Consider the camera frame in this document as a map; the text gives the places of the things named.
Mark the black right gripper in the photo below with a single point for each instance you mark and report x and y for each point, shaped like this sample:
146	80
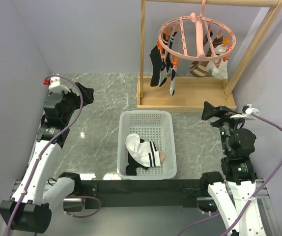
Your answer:
224	113

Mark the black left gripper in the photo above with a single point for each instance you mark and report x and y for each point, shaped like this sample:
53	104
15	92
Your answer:
88	97

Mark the white sock with black stripes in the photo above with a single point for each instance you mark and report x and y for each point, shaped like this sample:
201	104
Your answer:
148	155

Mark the pink round clip hanger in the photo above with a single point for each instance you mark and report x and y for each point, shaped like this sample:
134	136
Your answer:
204	44

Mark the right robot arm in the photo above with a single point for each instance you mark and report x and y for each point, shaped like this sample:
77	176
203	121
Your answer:
239	177

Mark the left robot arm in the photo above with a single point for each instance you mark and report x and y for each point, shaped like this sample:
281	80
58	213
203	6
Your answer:
36	157

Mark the wooden hanger rack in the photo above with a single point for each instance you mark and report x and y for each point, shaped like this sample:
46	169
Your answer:
192	92

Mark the hanging brown striped sock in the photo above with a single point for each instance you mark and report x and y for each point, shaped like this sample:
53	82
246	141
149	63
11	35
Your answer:
199	68

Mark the white plastic laundry basket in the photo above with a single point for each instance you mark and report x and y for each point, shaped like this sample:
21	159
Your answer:
153	126

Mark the hanging black white striped sock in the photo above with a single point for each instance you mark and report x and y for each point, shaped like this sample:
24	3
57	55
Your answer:
169	64

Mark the beige sock in basket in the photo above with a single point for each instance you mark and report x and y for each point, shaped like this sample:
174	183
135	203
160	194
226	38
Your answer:
161	156

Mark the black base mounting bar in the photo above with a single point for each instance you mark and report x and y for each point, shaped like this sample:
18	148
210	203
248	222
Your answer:
147	193

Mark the black sock in basket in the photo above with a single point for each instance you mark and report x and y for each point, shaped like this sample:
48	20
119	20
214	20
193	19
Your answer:
131	169

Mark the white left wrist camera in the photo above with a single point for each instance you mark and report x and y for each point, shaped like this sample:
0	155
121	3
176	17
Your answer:
55	85

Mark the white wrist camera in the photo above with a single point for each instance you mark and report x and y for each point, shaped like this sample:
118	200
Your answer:
249	112
55	85

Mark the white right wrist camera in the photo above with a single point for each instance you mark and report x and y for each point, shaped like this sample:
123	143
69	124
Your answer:
249	112

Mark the aluminium rail frame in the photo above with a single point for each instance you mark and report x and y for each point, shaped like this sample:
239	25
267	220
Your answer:
31	210

